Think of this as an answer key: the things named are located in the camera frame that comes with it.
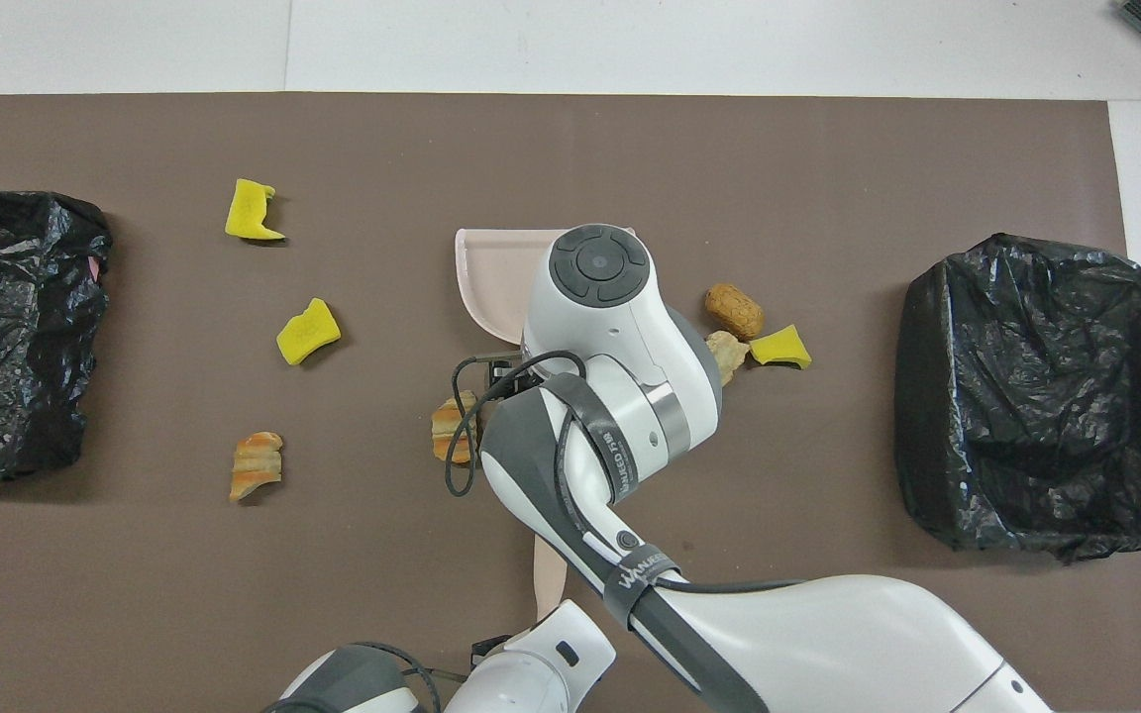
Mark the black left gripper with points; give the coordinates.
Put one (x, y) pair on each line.
(491, 651)

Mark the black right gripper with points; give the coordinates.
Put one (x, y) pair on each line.
(506, 371)

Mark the striped bread slice beige side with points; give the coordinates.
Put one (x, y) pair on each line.
(442, 421)

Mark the beige hand brush black bristles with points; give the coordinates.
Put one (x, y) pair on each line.
(549, 584)

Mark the beige plastic dustpan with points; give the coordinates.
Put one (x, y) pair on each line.
(491, 277)

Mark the yellow sponge wedge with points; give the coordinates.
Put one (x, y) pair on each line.
(308, 332)

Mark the pale beige bread chunk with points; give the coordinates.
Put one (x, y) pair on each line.
(729, 352)

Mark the brown oval bread roll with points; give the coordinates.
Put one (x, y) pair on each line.
(734, 310)

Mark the orange striped croissant piece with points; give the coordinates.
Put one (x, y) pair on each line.
(256, 467)

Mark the small yellow sponge piece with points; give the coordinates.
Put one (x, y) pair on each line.
(780, 347)

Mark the notched yellow sponge piece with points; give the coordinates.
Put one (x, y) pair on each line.
(249, 213)

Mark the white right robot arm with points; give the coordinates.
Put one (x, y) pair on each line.
(630, 327)

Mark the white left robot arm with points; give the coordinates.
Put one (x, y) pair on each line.
(531, 663)

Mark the black bag lined bin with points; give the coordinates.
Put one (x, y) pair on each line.
(16, 347)
(1036, 396)

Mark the brown table mat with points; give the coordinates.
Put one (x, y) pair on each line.
(135, 614)

